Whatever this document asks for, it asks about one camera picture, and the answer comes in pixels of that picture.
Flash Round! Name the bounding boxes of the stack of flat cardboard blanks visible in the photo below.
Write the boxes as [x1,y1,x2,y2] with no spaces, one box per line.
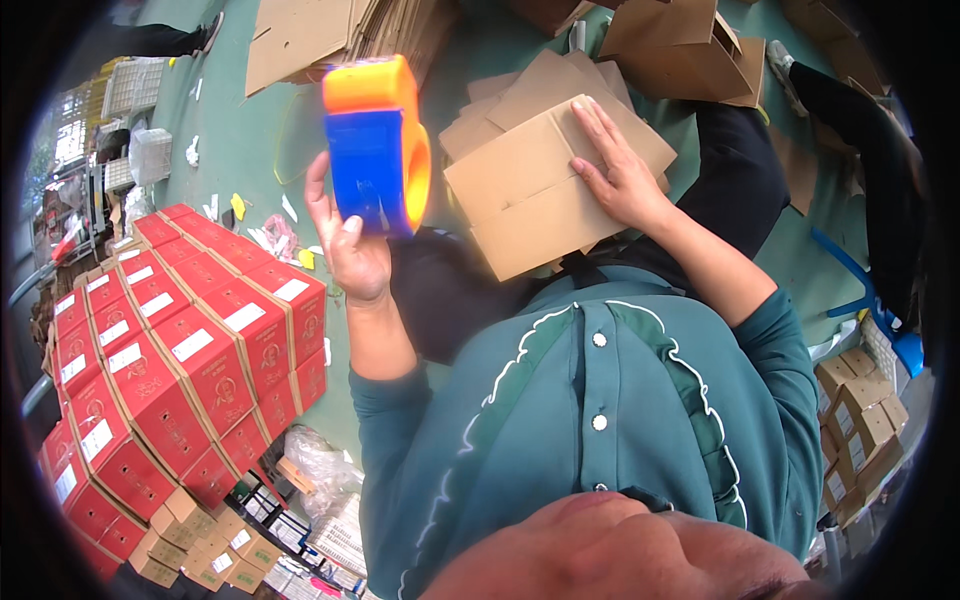
[245,0,460,98]

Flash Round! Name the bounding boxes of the orange and blue tape dispenser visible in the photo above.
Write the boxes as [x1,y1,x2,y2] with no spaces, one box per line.
[322,54,434,240]

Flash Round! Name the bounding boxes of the heap of white packets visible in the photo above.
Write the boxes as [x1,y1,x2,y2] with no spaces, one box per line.
[262,491,370,600]

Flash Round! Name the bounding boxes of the scattered paper scraps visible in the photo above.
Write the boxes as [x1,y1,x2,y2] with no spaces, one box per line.
[201,191,325,273]

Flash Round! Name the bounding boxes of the person's body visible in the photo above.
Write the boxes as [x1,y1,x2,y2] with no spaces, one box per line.
[348,266,826,600]

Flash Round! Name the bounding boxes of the open brown cardboard carton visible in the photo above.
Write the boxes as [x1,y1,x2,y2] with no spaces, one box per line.
[597,0,768,111]

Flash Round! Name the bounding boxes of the blue plastic chair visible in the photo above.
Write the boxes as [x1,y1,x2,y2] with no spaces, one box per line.
[810,227,926,380]

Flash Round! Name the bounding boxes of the person's left hand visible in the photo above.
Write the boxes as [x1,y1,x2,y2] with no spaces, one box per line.
[303,150,395,309]

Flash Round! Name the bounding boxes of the stack of red cartons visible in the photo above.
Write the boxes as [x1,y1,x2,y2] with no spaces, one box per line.
[37,202,330,583]

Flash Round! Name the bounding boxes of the heap of folded cardboard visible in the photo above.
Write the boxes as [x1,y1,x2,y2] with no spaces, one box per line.
[780,0,891,97]

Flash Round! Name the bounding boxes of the heap of small brown boxes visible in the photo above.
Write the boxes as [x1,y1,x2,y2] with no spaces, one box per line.
[127,487,285,595]

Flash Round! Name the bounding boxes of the clear plastic bag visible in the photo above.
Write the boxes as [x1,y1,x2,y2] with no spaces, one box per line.
[283,425,366,520]

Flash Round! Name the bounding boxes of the clear yellowish plastic sheet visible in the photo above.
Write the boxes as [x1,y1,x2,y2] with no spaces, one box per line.
[273,90,328,187]

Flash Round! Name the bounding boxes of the person's legs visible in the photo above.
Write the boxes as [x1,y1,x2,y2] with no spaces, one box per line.
[388,101,793,369]

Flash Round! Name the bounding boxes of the flat brown cardboard sheets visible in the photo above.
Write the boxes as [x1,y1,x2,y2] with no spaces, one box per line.
[438,48,639,162]

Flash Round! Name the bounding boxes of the person's right hand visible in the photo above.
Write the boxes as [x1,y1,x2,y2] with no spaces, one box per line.
[568,96,678,235]

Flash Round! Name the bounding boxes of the pile of labelled brown cartons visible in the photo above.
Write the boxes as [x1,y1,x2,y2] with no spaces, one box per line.
[813,346,911,528]

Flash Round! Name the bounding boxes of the brown cardboard scrap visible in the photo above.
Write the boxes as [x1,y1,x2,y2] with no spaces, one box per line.
[768,123,820,218]

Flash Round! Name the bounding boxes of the white plastic basket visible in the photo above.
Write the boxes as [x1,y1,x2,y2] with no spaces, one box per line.
[101,58,167,120]
[128,127,174,188]

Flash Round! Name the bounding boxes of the brown cardboard box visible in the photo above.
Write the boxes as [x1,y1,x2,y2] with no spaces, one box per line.
[442,93,679,283]

